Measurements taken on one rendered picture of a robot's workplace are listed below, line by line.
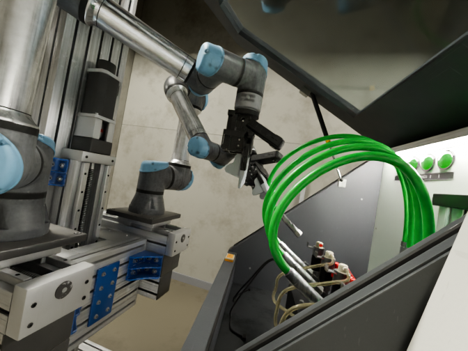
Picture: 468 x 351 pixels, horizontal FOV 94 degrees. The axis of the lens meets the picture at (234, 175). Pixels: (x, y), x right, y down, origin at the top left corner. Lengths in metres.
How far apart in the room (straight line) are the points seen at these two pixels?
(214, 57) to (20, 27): 0.35
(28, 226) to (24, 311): 0.18
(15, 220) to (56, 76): 0.45
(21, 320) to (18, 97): 0.38
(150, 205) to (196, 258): 1.76
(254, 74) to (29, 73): 0.46
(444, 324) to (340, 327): 0.09
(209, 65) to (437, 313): 0.57
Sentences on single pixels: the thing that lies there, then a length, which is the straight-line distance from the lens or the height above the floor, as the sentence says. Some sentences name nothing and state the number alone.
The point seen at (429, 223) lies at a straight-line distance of 0.43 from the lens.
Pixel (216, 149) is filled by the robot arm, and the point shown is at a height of 1.34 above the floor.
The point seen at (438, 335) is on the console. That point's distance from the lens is 0.30.
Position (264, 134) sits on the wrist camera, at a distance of 0.60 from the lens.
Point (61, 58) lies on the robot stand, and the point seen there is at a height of 1.52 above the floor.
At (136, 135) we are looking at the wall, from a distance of 3.11.
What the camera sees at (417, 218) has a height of 1.23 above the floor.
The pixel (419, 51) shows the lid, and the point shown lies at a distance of 0.68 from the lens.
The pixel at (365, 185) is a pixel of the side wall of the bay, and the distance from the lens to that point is 0.99.
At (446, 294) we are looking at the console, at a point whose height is 1.17.
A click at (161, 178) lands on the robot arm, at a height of 1.20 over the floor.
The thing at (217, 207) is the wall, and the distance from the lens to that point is 2.49.
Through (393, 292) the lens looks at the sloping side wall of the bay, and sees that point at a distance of 0.30.
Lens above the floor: 1.24
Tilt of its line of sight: 1 degrees up
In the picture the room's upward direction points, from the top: 10 degrees clockwise
